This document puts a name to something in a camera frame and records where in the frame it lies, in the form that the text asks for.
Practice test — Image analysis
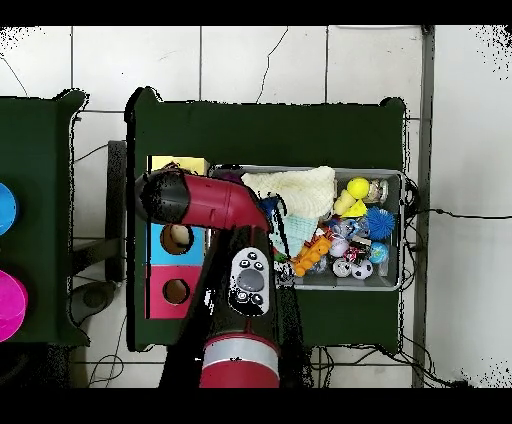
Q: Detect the cream white cloth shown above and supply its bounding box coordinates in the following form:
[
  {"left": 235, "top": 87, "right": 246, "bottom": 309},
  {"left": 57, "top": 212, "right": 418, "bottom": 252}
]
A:
[{"left": 241, "top": 165, "right": 337, "bottom": 219}]

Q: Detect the silver mesh bin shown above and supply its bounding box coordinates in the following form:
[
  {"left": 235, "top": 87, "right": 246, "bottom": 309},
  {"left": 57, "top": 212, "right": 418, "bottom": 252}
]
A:
[{"left": 209, "top": 163, "right": 407, "bottom": 291}]

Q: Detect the wooden box with three holes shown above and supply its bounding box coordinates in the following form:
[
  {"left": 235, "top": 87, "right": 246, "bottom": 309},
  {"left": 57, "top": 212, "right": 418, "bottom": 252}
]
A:
[{"left": 145, "top": 155, "right": 211, "bottom": 320}]

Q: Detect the dark blue spiky ball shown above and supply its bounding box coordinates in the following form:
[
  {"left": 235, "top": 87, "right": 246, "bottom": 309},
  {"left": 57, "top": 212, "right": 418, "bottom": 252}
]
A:
[{"left": 257, "top": 195, "right": 281, "bottom": 217}]

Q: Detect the mint green cloth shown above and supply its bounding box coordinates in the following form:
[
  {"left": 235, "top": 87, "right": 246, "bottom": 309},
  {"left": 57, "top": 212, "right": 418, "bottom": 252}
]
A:
[{"left": 271, "top": 213, "right": 319, "bottom": 257}]

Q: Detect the orange toy brick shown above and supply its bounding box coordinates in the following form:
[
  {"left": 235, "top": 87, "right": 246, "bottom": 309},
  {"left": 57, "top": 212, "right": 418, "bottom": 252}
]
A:
[{"left": 292, "top": 251, "right": 321, "bottom": 278}]

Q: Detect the orange tiger plush toy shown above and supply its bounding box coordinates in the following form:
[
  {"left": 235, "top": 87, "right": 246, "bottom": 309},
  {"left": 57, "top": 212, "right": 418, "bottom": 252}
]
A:
[{"left": 304, "top": 234, "right": 334, "bottom": 257}]

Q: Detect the dark green table cloth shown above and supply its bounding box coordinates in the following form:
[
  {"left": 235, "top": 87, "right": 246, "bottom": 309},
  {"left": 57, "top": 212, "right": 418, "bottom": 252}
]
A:
[
  {"left": 0, "top": 89, "right": 91, "bottom": 347},
  {"left": 125, "top": 87, "right": 409, "bottom": 355}
]

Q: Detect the plain yellow ball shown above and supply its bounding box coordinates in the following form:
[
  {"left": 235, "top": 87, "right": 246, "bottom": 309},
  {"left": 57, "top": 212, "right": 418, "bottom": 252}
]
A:
[{"left": 346, "top": 176, "right": 371, "bottom": 200}]

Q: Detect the small soccer ball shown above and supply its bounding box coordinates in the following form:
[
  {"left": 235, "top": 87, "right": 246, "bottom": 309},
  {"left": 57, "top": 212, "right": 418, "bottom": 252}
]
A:
[{"left": 350, "top": 258, "right": 374, "bottom": 280}]

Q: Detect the light blue spiky ball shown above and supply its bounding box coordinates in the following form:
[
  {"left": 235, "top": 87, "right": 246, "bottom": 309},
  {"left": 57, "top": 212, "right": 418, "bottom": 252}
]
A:
[{"left": 364, "top": 206, "right": 396, "bottom": 241}]

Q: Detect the blue globe ball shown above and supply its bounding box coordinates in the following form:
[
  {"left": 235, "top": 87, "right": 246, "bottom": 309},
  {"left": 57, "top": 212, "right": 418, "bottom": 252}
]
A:
[{"left": 367, "top": 241, "right": 390, "bottom": 265}]

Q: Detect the blue round lid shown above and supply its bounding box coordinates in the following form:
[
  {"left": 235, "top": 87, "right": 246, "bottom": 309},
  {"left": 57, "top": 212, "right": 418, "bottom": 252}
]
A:
[{"left": 0, "top": 182, "right": 20, "bottom": 236}]

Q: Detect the pink round lid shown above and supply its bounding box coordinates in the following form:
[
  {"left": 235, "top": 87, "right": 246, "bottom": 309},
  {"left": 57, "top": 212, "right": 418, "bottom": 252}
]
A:
[{"left": 0, "top": 269, "right": 29, "bottom": 343}]

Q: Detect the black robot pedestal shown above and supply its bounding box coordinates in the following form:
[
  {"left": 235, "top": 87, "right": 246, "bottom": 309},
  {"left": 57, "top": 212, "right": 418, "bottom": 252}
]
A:
[{"left": 279, "top": 344, "right": 313, "bottom": 388}]

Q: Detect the black cable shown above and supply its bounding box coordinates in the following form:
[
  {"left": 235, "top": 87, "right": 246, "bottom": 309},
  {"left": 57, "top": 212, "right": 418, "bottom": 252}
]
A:
[{"left": 403, "top": 206, "right": 512, "bottom": 220}]

